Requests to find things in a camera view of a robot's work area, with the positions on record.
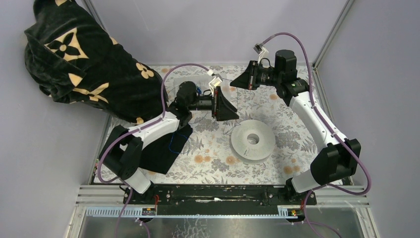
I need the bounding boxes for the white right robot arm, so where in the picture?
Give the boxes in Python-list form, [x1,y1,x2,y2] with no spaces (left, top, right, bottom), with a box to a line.
[230,50,361,204]

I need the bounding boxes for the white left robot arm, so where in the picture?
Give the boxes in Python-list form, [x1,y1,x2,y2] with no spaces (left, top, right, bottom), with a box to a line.
[98,81,239,204]

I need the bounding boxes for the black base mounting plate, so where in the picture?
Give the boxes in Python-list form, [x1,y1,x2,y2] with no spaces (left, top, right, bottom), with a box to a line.
[120,184,317,216]

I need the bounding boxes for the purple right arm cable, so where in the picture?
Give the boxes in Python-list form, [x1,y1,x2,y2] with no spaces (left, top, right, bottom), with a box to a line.
[261,32,373,238]

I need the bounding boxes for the white perforated spool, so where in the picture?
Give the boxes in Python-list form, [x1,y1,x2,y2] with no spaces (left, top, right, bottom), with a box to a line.
[230,119,276,164]

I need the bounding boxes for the aluminium frame rails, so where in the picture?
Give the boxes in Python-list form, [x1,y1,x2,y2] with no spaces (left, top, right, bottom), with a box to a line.
[66,184,379,238]

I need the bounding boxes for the black patterned plush blanket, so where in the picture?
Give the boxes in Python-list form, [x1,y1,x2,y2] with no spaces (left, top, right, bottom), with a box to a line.
[24,0,163,124]

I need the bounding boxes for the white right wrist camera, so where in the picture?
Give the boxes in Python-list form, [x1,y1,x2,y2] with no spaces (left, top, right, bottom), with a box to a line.
[253,43,269,64]

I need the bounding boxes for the black folded cloth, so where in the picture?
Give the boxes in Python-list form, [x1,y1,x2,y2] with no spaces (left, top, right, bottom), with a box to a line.
[139,124,193,175]

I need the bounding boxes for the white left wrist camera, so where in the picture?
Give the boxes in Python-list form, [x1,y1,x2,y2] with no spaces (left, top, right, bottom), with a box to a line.
[207,69,223,96]

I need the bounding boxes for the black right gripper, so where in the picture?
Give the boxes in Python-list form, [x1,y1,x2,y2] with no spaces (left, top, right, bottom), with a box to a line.
[230,61,281,91]

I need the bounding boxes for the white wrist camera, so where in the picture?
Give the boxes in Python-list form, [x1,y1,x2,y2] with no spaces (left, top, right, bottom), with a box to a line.
[253,43,269,64]
[207,69,223,96]

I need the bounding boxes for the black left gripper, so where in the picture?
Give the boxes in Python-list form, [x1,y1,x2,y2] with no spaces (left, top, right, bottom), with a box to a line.
[187,86,239,120]

